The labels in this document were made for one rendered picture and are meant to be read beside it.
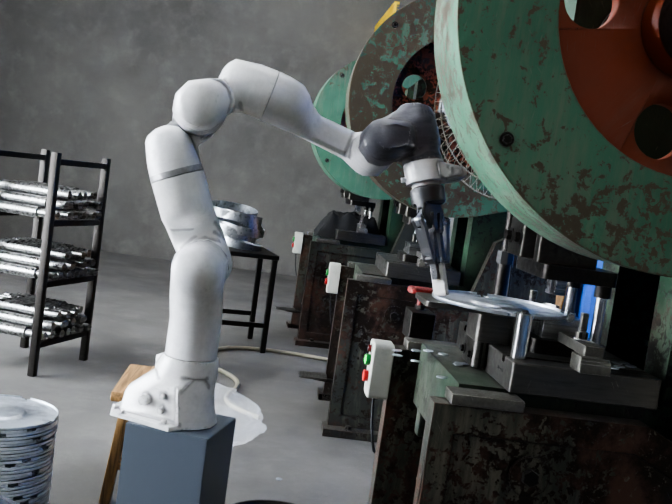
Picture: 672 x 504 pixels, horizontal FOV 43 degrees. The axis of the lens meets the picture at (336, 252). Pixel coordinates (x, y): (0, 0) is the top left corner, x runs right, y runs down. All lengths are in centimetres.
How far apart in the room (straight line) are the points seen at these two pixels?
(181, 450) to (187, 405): 9
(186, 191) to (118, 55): 684
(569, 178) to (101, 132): 736
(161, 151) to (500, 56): 73
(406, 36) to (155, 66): 552
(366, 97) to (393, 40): 23
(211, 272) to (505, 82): 69
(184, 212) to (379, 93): 152
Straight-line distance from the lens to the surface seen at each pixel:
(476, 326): 183
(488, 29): 138
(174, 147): 176
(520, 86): 138
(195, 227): 180
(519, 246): 183
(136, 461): 184
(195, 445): 178
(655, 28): 151
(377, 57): 316
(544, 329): 184
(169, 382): 181
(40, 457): 236
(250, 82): 178
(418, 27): 319
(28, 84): 870
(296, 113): 180
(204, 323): 177
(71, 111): 859
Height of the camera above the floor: 100
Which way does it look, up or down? 5 degrees down
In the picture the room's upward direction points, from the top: 8 degrees clockwise
